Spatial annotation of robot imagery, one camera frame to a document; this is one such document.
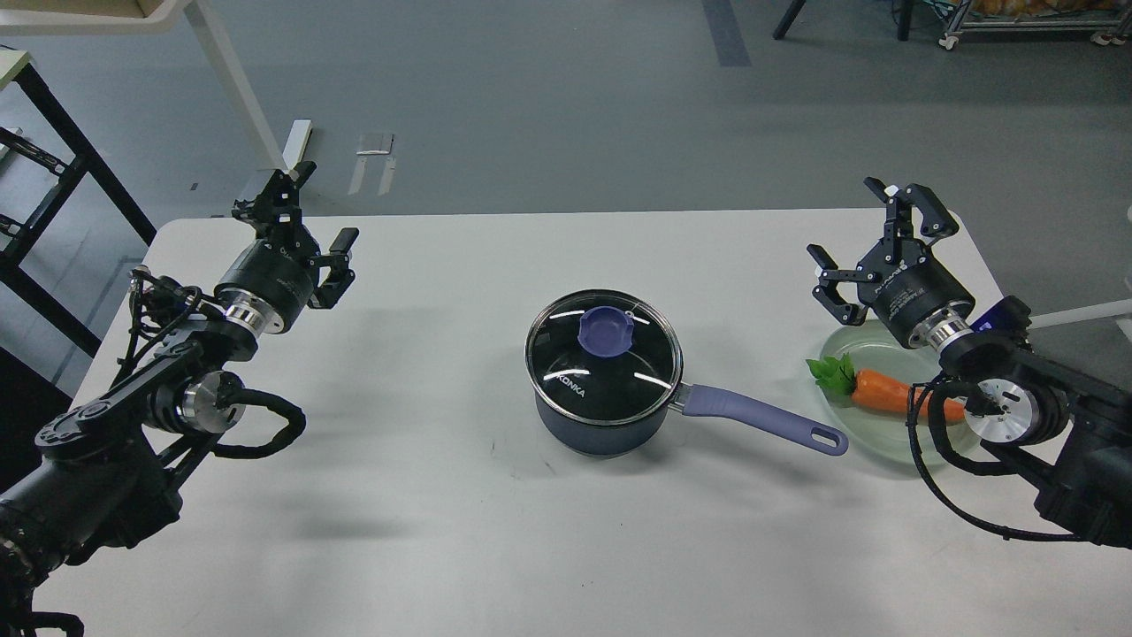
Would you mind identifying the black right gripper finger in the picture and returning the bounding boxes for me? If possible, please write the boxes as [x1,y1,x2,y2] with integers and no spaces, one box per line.
[806,243,876,326]
[864,177,960,257]

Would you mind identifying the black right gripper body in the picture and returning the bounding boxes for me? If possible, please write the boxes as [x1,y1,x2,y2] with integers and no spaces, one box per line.
[861,239,975,348]

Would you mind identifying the clear green glass plate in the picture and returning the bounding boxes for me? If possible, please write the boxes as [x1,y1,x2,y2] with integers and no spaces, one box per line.
[817,319,940,472]

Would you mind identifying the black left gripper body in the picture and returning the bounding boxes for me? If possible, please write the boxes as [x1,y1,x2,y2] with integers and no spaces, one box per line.
[214,209,321,334]

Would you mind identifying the orange toy carrot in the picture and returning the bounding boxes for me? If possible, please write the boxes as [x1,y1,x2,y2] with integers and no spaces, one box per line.
[805,354,929,418]

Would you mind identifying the blue saucepan with handle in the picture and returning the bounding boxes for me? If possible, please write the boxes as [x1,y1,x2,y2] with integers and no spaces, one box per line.
[524,289,849,457]

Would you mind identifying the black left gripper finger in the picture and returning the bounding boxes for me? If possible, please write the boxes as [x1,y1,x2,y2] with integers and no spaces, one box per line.
[232,161,317,233]
[308,229,360,310]

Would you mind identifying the white desk frame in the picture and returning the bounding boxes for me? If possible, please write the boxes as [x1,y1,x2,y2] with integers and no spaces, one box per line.
[3,1,311,223]

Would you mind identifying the glass pot lid blue knob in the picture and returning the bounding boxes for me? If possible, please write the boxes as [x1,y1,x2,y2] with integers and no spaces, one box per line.
[525,289,685,427]

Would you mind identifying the wheeled metal cart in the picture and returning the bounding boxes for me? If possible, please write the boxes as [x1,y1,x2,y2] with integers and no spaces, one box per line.
[937,1,1131,50]

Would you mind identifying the black metal rack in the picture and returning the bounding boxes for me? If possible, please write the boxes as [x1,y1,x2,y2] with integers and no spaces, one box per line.
[1,49,157,358]

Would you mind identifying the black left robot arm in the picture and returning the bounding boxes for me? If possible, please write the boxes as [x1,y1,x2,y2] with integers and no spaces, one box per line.
[1,160,359,636]

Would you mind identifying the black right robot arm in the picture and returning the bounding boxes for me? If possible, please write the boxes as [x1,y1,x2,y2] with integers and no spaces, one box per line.
[807,177,1131,549]

